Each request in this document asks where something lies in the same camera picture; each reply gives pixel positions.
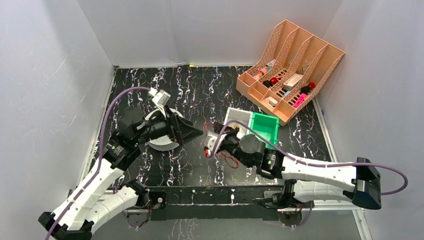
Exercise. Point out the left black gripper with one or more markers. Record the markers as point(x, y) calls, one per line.
point(172, 128)

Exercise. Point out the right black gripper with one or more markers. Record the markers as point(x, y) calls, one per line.
point(229, 131)

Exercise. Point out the white perforated cable spool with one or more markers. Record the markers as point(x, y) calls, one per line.
point(160, 140)

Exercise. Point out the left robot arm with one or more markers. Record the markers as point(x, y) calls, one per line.
point(83, 213)

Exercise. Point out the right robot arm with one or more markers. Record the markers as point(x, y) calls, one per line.
point(305, 179)

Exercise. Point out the white plastic bin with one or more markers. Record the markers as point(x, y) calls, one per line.
point(241, 116)

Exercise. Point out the green plastic bin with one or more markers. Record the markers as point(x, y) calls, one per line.
point(266, 126)

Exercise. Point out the white small eraser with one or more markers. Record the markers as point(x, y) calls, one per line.
point(272, 101)

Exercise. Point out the red black ball item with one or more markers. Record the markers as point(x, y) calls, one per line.
point(271, 82)

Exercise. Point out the pink white tube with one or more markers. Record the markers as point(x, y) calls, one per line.
point(265, 69)

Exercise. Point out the white box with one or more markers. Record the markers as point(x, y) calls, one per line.
point(291, 82)

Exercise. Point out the pink marker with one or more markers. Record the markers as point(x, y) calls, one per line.
point(300, 100)

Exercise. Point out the red black bottle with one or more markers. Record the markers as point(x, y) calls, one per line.
point(307, 88)

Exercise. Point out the peach file organizer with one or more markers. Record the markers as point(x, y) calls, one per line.
point(297, 51)

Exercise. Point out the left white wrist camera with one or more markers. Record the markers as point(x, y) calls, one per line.
point(160, 99)

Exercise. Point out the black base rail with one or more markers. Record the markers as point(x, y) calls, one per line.
point(269, 203)

